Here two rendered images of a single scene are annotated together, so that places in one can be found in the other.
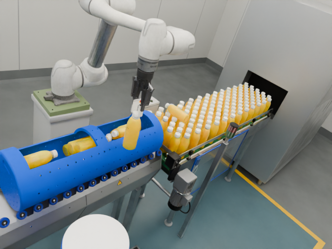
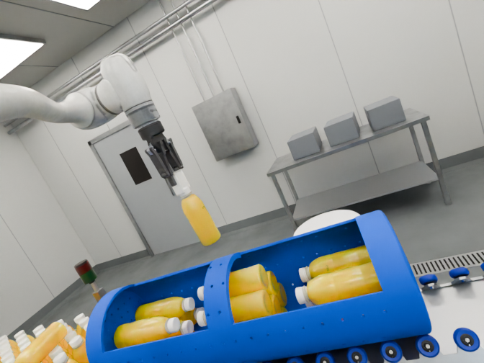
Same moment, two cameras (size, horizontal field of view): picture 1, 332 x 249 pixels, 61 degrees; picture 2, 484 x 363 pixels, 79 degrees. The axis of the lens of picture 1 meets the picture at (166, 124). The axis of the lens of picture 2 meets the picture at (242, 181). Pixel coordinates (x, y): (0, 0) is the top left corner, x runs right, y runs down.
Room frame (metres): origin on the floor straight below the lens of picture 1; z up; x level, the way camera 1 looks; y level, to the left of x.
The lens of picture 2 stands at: (1.23, 1.11, 1.57)
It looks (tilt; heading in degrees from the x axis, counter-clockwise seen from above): 11 degrees down; 254
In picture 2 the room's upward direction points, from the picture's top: 25 degrees counter-clockwise
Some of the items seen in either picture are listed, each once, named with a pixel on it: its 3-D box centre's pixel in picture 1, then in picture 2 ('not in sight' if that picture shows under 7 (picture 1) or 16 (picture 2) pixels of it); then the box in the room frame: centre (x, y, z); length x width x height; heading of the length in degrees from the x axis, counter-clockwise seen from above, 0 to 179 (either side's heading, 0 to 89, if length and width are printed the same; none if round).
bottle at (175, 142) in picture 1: (173, 145); not in sight; (1.59, -0.10, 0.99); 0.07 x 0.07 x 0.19
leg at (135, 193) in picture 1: (129, 214); not in sight; (1.47, 0.05, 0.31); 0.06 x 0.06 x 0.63; 56
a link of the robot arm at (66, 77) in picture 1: (64, 76); not in sight; (1.67, 0.76, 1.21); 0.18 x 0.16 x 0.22; 139
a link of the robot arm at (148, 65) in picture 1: (147, 62); (143, 116); (1.15, 0.16, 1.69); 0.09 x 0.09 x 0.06
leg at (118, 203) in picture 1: (118, 202); not in sight; (1.55, 0.17, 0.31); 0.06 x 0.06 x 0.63; 56
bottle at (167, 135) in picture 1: (166, 140); not in sight; (1.63, -0.04, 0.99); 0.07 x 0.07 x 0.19
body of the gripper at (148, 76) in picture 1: (144, 78); (155, 138); (1.15, 0.16, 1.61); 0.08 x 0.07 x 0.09; 52
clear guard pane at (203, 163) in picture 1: (215, 164); not in sight; (1.93, -0.51, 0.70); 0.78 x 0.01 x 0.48; 146
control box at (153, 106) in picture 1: (145, 106); not in sight; (1.89, 0.20, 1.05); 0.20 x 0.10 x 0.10; 146
